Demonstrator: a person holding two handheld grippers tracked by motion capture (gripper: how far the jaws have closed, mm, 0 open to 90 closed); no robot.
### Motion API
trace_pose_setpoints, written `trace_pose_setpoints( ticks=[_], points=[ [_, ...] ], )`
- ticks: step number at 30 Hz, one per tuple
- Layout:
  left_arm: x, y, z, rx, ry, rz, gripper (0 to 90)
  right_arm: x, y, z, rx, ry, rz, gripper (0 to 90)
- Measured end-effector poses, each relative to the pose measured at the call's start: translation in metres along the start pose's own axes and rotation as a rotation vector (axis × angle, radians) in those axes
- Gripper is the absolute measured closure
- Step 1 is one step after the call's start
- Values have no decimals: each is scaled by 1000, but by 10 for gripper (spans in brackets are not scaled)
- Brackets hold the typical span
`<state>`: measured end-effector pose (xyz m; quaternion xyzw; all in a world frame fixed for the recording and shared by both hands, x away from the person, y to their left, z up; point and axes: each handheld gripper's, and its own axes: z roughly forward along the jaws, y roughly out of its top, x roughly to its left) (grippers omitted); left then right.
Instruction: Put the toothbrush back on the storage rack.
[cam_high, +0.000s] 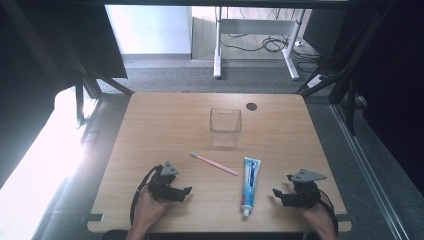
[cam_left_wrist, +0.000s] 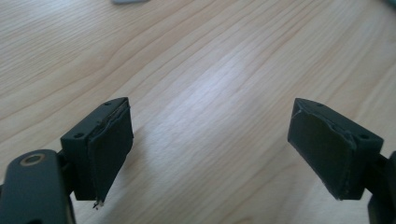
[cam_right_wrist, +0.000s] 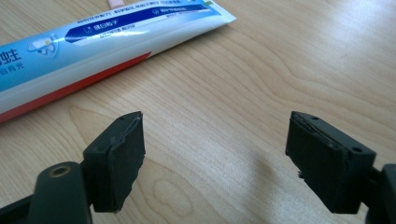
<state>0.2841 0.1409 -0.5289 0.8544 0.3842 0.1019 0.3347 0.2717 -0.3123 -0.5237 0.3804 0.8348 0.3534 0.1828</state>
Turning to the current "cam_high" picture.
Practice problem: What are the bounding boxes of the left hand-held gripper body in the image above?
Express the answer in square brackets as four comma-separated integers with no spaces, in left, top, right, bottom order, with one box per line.
[147,160,183,203]

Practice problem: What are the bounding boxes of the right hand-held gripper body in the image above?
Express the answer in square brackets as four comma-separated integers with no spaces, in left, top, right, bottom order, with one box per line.
[282,168,328,210]

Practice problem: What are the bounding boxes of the white and blue toothpaste tube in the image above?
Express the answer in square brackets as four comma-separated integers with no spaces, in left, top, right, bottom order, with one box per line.
[240,156,262,218]

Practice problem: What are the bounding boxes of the pink toothbrush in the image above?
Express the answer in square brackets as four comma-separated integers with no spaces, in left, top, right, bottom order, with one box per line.
[190,151,239,177]

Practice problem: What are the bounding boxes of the clear square plastic cup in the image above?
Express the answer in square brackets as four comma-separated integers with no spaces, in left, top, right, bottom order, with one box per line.
[208,107,243,149]

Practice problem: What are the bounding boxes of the person's left hand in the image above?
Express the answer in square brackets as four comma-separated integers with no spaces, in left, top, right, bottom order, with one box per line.
[132,185,172,232]

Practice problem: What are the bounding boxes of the person's right hand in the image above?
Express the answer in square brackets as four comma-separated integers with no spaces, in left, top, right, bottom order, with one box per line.
[297,192,335,229]

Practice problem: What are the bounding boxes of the white power strip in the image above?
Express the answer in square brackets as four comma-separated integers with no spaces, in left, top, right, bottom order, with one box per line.
[306,74,326,89]

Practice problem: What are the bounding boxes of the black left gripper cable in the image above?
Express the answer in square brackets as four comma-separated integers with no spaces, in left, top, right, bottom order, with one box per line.
[129,165,163,225]

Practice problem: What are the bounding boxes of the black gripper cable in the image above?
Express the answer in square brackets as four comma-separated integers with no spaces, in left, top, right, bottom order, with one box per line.
[129,165,163,225]
[318,189,340,236]

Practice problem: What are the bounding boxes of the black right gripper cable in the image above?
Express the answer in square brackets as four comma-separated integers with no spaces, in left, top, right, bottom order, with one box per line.
[318,189,340,236]

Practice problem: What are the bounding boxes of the metal floor rail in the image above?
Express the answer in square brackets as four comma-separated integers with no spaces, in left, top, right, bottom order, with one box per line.
[332,103,403,240]

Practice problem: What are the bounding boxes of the black metal frame strut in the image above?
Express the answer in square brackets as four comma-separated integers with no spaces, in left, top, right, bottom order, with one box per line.
[295,0,398,136]
[59,33,135,128]

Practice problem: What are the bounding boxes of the black floor cables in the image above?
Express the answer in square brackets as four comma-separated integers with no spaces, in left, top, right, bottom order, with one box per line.
[220,31,322,65]

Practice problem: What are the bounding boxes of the white desk frame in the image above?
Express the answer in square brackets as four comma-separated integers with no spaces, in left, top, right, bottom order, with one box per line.
[213,6,306,81]

